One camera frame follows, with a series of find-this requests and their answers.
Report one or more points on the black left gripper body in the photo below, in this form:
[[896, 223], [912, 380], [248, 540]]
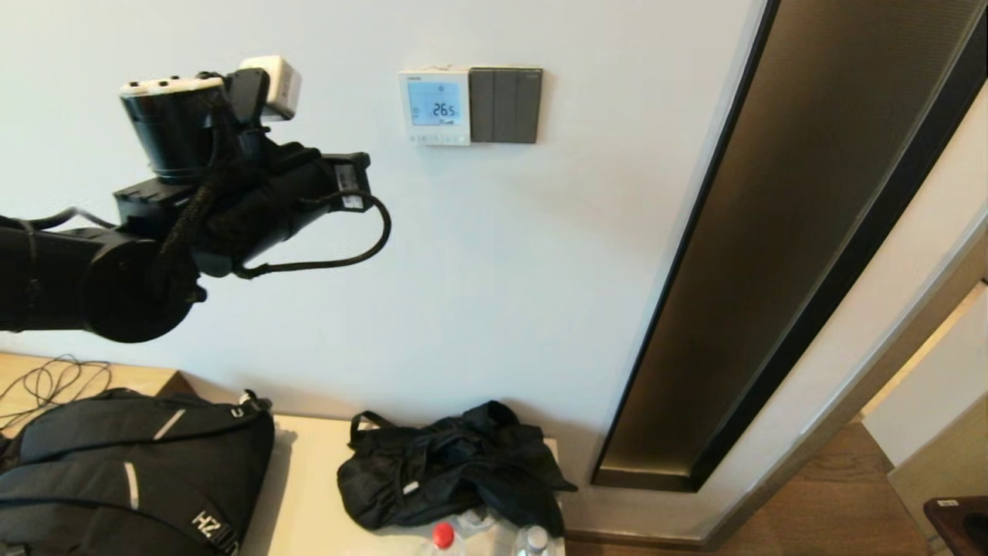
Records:
[[174, 131]]

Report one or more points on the white wall thermostat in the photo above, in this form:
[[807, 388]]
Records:
[[436, 104]]

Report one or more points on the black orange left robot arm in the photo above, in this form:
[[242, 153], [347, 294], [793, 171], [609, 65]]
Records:
[[77, 278]]

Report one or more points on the black backpack with white print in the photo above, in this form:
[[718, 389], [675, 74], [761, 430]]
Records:
[[116, 479]]

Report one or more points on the black crumpled fabric bag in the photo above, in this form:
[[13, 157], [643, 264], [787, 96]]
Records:
[[448, 471]]

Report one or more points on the red cap water bottle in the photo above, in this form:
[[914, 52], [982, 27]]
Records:
[[443, 534]]

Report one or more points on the grey cap clear bottle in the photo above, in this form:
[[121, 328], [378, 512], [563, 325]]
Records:
[[536, 540]]

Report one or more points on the dark brown wooden table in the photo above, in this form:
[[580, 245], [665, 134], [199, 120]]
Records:
[[961, 525]]

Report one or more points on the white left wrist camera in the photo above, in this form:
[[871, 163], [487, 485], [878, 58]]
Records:
[[278, 89]]

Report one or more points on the dark grey wall switch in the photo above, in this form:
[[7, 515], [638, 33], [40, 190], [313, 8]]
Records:
[[505, 104]]

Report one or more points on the grey door frame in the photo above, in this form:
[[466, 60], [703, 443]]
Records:
[[888, 361]]

